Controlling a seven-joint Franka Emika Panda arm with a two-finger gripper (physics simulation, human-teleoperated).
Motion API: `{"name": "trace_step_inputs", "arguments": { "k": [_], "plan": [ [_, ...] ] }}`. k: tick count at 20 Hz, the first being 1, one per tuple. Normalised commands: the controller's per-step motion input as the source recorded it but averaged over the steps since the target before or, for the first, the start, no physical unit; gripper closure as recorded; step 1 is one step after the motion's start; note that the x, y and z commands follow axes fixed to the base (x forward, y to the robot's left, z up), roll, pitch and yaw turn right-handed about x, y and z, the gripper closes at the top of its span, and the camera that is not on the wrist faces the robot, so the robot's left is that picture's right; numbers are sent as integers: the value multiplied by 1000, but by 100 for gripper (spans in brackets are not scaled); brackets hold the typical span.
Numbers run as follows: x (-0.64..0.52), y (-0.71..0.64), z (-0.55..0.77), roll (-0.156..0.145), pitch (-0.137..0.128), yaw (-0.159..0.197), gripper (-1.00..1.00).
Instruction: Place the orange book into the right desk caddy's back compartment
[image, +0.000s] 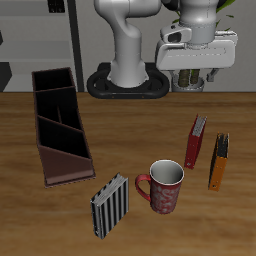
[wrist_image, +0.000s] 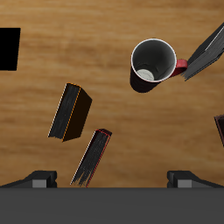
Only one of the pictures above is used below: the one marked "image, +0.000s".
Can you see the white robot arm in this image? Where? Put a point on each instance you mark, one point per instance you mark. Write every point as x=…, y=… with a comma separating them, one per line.
x=128, y=50

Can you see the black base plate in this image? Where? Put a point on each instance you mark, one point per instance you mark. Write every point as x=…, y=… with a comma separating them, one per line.
x=100, y=90

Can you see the red book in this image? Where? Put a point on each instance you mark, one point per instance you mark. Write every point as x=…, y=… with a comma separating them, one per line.
x=193, y=146

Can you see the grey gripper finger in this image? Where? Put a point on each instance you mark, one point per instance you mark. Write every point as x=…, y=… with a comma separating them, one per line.
x=212, y=74

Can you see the orange book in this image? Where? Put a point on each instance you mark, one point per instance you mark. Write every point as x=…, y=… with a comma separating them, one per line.
x=218, y=170

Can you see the dark brown desk caddy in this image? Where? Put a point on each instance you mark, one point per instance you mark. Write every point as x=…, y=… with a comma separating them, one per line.
x=63, y=163

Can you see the black white striped book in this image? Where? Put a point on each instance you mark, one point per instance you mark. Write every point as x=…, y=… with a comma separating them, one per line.
x=111, y=206

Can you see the pot plant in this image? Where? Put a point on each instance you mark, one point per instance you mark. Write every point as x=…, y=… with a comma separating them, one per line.
x=187, y=87

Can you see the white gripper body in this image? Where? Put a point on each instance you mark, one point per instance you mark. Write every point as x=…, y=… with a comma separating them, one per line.
x=195, y=56

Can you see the red patterned mug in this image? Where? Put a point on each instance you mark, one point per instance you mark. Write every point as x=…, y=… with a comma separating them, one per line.
x=165, y=196

